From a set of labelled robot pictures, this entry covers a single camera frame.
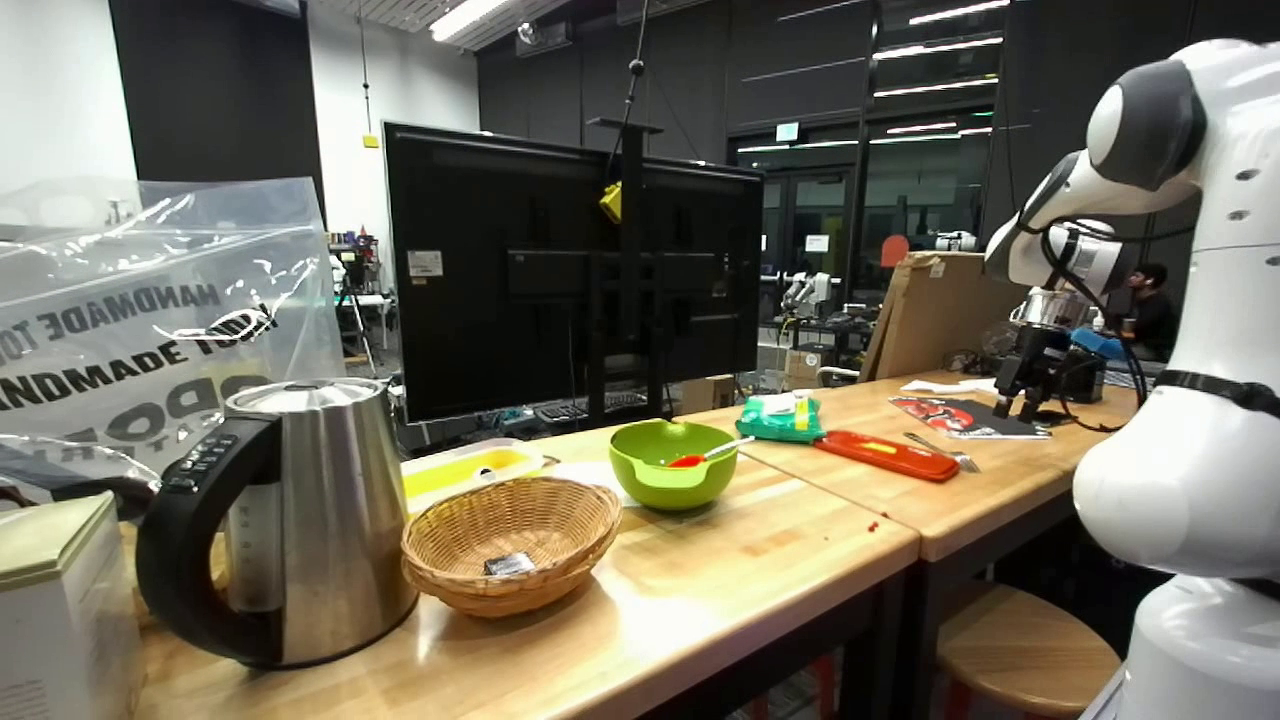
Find black monitor stand pole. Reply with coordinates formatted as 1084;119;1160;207
586;114;671;419

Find white plastic spoon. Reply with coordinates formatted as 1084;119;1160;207
633;433;762;492

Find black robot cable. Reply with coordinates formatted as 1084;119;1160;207
1038;217;1158;441

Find cardboard box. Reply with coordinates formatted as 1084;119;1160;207
857;250;1041;389

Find black and red magazine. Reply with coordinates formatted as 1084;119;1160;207
889;391;1055;445

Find red flat case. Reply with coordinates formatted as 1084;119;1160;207
815;424;965;487

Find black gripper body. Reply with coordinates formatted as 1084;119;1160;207
1005;326;1113;396

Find green plastic packet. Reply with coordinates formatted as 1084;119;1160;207
733;391;829;449

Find small wrapped packet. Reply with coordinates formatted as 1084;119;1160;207
480;547;540;586

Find person in background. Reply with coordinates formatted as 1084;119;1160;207
1118;260;1185;370

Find wooden stool orange legs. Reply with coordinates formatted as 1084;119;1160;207
927;580;1123;720

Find ceiling light strip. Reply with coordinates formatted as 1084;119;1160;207
430;0;520;50

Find yellow notepad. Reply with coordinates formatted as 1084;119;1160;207
401;441;553;513

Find white tin green lid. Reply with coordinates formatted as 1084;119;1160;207
0;487;142;720

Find wicker basket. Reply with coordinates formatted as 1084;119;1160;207
396;473;624;625

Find yellow tag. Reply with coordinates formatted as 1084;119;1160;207
598;176;633;228

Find clear printed plastic bag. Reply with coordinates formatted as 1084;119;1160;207
0;173;347;478

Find white paper sheet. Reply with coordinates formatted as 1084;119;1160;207
901;378;1008;403

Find green bowl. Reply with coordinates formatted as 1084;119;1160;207
603;416;743;518

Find steel electric kettle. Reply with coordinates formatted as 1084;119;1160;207
132;371;425;674

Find large black monitor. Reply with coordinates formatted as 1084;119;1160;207
380;119;768;436

